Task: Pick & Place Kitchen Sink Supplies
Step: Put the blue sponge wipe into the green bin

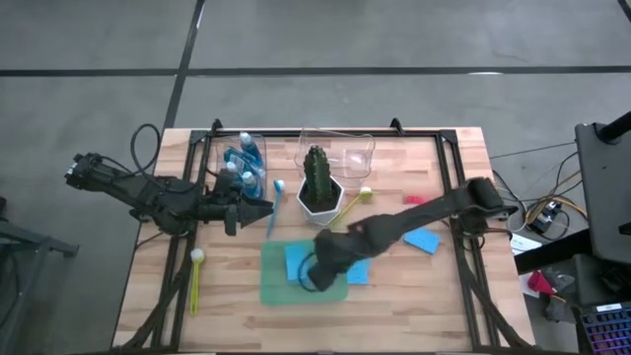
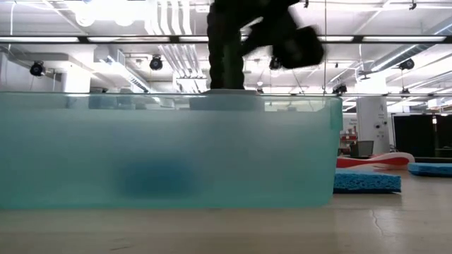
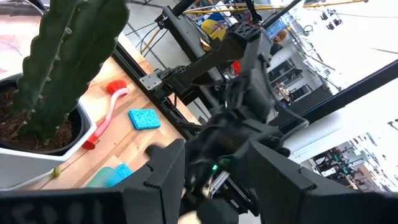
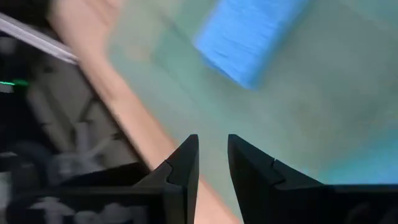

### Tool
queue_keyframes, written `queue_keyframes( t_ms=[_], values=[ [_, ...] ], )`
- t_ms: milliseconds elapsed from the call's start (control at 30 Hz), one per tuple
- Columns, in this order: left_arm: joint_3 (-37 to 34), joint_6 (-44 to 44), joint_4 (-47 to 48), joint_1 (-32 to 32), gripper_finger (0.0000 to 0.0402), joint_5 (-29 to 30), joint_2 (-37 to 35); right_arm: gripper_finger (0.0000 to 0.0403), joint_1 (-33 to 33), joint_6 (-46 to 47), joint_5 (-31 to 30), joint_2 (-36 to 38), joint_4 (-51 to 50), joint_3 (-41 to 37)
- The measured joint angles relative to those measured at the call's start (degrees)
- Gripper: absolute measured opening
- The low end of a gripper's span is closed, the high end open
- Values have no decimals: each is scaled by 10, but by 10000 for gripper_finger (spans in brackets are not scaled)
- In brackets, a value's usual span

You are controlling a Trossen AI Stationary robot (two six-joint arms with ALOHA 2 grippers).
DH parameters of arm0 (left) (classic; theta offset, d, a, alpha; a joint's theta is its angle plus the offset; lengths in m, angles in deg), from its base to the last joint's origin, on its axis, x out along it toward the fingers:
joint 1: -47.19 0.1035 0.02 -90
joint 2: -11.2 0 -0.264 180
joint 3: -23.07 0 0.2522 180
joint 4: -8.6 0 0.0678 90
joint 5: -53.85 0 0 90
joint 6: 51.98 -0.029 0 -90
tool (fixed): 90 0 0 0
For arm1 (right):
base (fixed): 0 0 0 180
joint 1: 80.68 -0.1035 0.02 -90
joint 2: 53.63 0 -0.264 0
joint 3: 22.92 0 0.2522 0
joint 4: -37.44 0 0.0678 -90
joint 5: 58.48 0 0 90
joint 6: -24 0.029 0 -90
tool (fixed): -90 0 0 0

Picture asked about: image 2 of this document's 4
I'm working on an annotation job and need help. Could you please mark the red shelf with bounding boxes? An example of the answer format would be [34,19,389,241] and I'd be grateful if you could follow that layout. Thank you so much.
[340,127,358,150]

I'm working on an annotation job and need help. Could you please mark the red and white dish brush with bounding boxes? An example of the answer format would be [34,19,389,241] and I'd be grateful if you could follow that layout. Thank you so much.
[336,152,416,170]

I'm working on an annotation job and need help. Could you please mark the grey monitor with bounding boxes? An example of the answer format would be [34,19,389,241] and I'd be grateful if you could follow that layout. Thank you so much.
[349,140,375,159]

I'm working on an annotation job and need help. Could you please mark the black partition panel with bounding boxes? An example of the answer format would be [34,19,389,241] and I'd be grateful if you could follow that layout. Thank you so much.
[393,113,452,159]

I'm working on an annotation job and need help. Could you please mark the thin vertical pole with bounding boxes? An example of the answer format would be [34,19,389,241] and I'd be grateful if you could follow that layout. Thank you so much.
[323,0,328,92]

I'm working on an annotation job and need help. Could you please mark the white ceiling pipes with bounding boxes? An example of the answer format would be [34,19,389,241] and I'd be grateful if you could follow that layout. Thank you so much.
[146,0,209,93]

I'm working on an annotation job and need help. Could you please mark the teal translucent plastic bin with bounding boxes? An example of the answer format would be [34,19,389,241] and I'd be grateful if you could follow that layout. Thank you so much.
[0,91,344,210]

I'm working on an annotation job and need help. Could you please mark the blue sponge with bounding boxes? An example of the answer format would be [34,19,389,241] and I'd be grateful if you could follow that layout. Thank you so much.
[408,162,452,178]
[118,158,201,199]
[333,168,403,194]

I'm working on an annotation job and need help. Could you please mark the white column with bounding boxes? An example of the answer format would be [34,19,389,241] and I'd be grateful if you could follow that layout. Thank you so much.
[355,97,391,155]

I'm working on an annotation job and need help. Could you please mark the black overhead light rail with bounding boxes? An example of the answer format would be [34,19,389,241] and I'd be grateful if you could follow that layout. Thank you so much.
[0,34,452,44]

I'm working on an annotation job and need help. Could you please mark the silver ventilation duct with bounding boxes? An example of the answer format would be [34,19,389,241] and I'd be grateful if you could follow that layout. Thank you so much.
[367,16,452,73]

